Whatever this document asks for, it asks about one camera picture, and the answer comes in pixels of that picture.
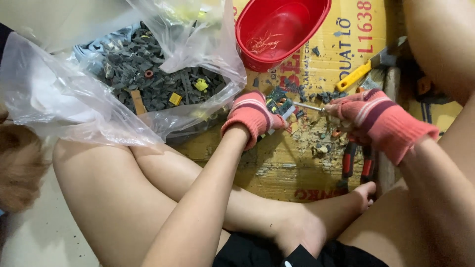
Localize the person's right hand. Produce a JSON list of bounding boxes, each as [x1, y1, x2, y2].
[[324, 89, 441, 166]]

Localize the person's left hand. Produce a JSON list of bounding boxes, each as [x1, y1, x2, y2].
[[220, 90, 290, 151]]

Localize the green circuit board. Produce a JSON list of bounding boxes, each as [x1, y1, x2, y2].
[[260, 87, 298, 138]]

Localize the metal shaft screwdriver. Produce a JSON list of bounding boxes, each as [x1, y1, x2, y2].
[[291, 101, 354, 133]]

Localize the scattered dark plastic fragments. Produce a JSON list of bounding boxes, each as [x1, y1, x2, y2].
[[252, 46, 357, 172]]

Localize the yellow printed cardboard sheet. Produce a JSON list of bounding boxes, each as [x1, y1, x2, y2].
[[174, 0, 464, 203]]

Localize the wooden block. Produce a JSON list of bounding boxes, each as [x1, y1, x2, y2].
[[377, 66, 402, 195]]

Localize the red and black pliers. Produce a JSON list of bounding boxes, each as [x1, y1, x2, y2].
[[336, 139, 378, 190]]

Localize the red plastic basin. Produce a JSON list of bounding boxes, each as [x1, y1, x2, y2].
[[235, 0, 332, 73]]

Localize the person's right leg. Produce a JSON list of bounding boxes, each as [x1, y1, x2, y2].
[[337, 0, 475, 267]]

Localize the person's leg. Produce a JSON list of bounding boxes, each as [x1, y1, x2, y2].
[[337, 0, 475, 267], [52, 139, 378, 267]]

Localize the black shorts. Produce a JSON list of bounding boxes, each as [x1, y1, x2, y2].
[[212, 232, 389, 267]]

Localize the heap of dark electronic scrap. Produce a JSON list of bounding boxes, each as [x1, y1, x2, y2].
[[96, 22, 228, 116]]

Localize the brown flat strip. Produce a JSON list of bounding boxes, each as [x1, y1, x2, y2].
[[129, 89, 148, 116]]

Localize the person's left leg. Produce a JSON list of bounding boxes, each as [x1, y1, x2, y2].
[[52, 139, 378, 267]]

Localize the clear plastic bag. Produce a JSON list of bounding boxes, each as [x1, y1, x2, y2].
[[0, 0, 248, 147]]

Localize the yellow handled knife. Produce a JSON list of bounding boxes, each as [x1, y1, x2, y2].
[[335, 35, 409, 93]]

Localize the bundle of copper wires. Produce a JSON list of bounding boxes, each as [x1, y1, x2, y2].
[[246, 31, 283, 55]]

